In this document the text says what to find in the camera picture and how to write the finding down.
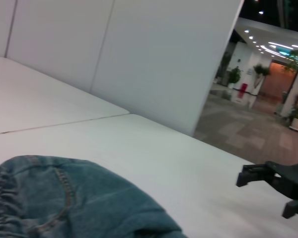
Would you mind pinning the tall thin tree plant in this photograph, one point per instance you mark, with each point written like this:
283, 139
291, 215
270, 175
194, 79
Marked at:
260, 72

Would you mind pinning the red standing sign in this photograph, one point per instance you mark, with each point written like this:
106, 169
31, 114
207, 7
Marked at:
243, 88

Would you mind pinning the blue denim shorts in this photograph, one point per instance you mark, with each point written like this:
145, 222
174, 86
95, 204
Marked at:
77, 198

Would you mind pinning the orange wooden door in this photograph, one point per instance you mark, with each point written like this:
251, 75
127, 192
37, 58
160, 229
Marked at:
278, 81

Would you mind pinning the high leafy green plant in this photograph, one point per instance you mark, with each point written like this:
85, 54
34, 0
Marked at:
295, 59

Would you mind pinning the bushy plant in white pot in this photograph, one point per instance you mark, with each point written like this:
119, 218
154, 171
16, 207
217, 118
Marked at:
234, 77

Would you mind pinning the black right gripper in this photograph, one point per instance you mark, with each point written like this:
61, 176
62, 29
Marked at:
295, 181

